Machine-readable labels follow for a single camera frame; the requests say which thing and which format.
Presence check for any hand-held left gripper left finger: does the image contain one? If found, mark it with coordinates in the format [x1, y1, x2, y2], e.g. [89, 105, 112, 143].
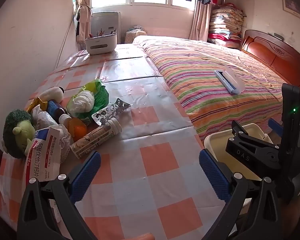
[17, 150, 102, 240]

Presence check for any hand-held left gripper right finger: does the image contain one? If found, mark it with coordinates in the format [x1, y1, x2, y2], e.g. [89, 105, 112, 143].
[199, 149, 294, 240]

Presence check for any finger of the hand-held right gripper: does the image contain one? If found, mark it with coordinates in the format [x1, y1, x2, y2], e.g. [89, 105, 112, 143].
[226, 120, 282, 181]
[268, 118, 283, 137]

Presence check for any white plastic bin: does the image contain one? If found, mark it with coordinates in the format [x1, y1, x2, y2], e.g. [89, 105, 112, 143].
[204, 123, 274, 182]

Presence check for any white red medicine box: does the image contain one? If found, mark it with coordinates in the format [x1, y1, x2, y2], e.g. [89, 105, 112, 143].
[25, 126, 67, 228]

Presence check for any silver blister pack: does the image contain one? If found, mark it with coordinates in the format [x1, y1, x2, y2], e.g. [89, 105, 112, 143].
[91, 98, 133, 127]

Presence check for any brown bottle blue label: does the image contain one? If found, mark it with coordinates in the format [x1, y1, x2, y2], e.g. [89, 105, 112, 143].
[47, 99, 72, 126]

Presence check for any green plastic bag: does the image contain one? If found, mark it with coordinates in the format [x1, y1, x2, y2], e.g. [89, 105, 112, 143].
[66, 79, 110, 119]

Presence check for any green plush toy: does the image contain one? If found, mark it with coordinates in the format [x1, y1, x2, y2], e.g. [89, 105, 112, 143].
[2, 109, 37, 159]

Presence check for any person's right hand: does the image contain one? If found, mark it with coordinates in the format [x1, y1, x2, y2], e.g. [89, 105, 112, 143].
[288, 196, 300, 240]

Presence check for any white tube bottle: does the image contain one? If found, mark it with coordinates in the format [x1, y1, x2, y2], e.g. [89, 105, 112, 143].
[70, 117, 123, 159]

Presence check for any orange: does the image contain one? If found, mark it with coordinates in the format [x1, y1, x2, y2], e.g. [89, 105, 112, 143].
[66, 117, 88, 142]

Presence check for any blue white case on bed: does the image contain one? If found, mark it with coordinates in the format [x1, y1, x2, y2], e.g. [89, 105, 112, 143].
[214, 67, 245, 95]

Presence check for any clear plastic bag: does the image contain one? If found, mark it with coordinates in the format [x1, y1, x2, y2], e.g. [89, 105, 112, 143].
[31, 105, 58, 130]

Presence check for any wooden headboard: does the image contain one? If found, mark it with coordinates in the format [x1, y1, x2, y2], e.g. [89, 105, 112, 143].
[241, 29, 300, 90]

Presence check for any yellow wrapper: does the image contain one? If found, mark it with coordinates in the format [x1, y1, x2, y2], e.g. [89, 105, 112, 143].
[27, 97, 48, 113]

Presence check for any white plush toy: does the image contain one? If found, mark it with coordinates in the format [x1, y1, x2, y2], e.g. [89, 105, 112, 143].
[39, 86, 65, 103]

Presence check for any bed with striped sheet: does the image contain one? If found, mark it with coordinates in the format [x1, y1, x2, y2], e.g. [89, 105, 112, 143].
[132, 35, 290, 143]

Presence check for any stack of folded quilts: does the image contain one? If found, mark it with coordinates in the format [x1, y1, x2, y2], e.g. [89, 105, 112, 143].
[207, 3, 245, 49]

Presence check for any white desk organizer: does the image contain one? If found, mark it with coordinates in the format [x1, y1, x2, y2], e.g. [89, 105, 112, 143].
[85, 30, 118, 55]

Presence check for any bunch of pens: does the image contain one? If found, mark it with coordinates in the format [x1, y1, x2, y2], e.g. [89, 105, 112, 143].
[89, 29, 117, 38]

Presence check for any dotted cloth covered stool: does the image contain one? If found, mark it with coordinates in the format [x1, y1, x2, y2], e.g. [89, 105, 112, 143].
[124, 25, 148, 44]

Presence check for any pale hanging cloth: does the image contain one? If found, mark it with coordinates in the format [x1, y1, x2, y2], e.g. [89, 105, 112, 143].
[76, 4, 92, 43]

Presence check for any white standing air conditioner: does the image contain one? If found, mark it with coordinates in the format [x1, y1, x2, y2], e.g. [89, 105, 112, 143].
[91, 11, 122, 45]

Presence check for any white wall cable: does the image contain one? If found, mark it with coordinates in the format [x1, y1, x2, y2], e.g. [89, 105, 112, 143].
[55, 17, 75, 68]

